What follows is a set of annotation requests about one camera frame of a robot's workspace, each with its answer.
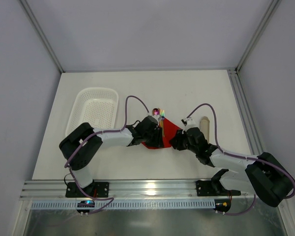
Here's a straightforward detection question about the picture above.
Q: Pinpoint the red paper napkin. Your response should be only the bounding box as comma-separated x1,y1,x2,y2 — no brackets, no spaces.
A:
146,118,181,149

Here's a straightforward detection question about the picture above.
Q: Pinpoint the iridescent rainbow fork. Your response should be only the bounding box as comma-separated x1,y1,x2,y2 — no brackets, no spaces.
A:
160,109,166,136

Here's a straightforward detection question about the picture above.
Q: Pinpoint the gold knife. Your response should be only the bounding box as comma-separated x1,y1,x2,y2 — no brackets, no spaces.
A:
159,109,166,136

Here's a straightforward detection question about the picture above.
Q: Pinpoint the iridescent rainbow spoon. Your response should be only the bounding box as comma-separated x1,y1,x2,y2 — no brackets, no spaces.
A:
152,108,161,116

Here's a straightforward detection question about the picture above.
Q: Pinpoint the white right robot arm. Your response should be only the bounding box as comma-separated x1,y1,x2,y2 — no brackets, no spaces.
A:
169,127,295,207

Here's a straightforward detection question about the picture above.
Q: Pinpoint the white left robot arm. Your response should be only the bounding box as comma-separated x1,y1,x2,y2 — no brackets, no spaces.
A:
59,115,162,198

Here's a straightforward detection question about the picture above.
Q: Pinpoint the beige oblong utensil tray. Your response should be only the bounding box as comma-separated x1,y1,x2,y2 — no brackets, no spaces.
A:
200,117,210,142

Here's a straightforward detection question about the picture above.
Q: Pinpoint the white perforated plastic basket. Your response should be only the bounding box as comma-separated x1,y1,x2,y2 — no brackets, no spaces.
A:
65,87,118,136

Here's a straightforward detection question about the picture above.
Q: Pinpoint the right black connector box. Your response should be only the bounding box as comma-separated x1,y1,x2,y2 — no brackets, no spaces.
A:
213,199,232,213

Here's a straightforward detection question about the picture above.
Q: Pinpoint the black connector box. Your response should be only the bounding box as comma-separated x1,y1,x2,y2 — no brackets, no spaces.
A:
77,200,95,216
213,199,232,213

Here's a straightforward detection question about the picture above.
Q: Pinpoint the left black connector box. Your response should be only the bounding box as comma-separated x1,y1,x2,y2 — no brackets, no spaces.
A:
77,200,95,216

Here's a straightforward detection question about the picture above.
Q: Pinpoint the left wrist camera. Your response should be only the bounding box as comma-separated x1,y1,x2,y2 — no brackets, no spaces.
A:
151,114,164,123

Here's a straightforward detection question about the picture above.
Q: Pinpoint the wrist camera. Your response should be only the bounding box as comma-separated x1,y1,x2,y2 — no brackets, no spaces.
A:
181,117,197,130
151,114,164,123

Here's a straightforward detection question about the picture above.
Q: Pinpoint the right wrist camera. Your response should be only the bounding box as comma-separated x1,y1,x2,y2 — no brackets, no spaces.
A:
181,117,197,130

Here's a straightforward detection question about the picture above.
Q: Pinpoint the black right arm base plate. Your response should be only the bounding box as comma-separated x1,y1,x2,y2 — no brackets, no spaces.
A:
195,180,241,197

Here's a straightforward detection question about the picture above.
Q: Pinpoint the aluminium front rail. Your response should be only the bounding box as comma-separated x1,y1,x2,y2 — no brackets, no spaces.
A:
19,177,289,201

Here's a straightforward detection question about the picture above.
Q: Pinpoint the aluminium rail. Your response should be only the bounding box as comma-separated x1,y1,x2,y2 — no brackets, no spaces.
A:
228,68,264,154
19,177,289,201

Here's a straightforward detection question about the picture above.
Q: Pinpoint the aluminium right side rail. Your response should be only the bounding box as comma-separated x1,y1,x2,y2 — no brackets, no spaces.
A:
228,68,264,154

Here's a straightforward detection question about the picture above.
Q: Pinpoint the white slotted cable duct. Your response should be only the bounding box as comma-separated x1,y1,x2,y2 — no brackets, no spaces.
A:
30,199,214,210

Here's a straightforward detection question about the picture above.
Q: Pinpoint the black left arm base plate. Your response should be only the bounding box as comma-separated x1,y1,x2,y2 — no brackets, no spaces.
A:
65,182,110,198

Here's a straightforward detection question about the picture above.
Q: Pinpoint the right aluminium frame post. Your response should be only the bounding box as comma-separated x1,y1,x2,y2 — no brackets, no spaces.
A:
236,0,282,73

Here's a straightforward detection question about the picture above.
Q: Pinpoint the aluminium frame post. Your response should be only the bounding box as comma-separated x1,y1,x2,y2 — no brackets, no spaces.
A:
236,0,282,73
18,0,65,74

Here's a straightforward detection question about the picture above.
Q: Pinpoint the left aluminium frame post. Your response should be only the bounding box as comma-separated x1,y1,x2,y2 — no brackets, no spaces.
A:
18,0,65,74

